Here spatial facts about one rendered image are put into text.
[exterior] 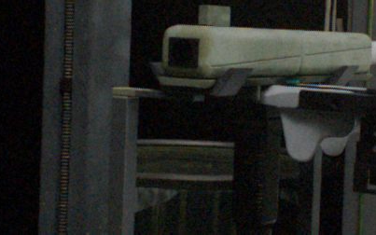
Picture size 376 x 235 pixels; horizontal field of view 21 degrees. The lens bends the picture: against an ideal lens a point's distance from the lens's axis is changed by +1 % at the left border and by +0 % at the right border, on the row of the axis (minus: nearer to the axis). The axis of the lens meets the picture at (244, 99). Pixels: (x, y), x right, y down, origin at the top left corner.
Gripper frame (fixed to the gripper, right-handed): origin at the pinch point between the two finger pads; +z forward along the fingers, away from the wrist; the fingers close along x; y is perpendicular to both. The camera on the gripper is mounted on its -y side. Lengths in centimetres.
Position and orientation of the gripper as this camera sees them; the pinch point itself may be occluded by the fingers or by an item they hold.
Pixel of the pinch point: (280, 89)
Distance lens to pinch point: 86.9
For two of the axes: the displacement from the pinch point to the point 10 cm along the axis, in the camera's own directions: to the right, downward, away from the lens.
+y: -0.5, 10.0, 0.7
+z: -8.6, -0.8, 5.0
